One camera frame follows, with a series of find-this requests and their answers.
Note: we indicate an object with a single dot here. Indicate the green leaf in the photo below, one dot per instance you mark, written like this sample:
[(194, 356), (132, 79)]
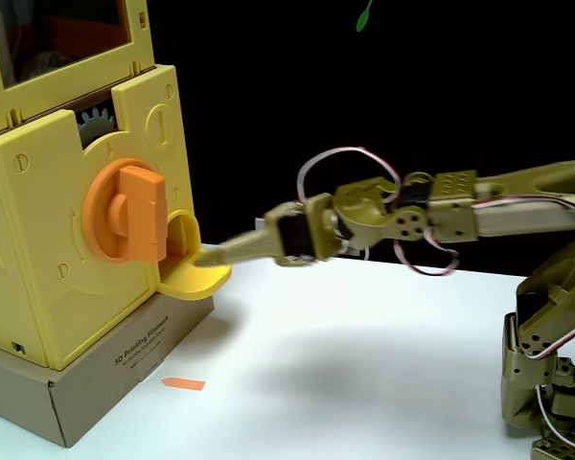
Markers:
[(362, 20)]

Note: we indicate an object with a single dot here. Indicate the brown cardboard box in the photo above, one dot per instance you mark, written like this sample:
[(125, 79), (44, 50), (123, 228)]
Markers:
[(91, 383)]

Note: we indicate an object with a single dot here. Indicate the yellow toy vending machine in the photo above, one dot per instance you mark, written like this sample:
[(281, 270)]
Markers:
[(33, 201)]

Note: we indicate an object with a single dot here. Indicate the grey plastic gear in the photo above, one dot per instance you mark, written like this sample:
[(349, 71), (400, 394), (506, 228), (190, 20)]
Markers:
[(93, 125)]

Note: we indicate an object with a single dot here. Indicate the orange paper arrow marker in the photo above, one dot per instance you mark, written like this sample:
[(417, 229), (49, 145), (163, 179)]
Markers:
[(184, 384)]

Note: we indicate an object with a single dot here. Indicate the orange round turning knob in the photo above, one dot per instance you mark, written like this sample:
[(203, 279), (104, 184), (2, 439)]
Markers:
[(139, 215)]

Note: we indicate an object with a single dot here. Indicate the yellow dispensing tray flap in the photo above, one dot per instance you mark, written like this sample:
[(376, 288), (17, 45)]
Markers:
[(191, 282)]

